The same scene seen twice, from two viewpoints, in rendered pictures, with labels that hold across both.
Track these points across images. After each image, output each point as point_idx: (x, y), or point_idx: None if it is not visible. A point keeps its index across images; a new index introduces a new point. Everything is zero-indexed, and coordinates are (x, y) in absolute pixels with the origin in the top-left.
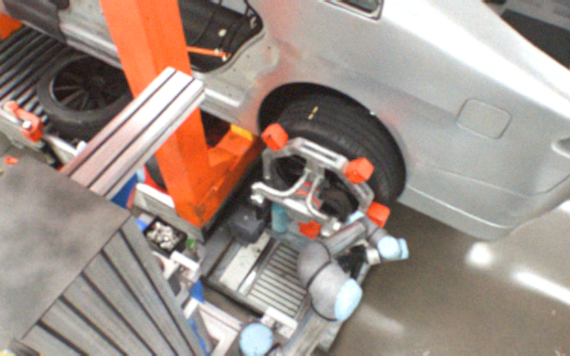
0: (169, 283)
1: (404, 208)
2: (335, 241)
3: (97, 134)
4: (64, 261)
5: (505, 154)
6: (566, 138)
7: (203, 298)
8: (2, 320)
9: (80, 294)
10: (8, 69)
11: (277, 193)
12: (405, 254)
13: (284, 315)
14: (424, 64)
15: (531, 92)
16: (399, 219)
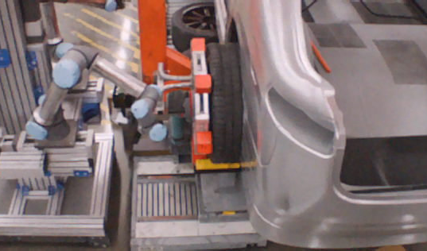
0: (27, 2)
1: (306, 248)
2: (109, 64)
3: (180, 42)
4: None
5: (257, 104)
6: (291, 110)
7: (123, 166)
8: None
9: None
10: (197, 2)
11: (159, 71)
12: (152, 133)
13: (91, 138)
14: (248, 1)
15: (266, 34)
16: (291, 249)
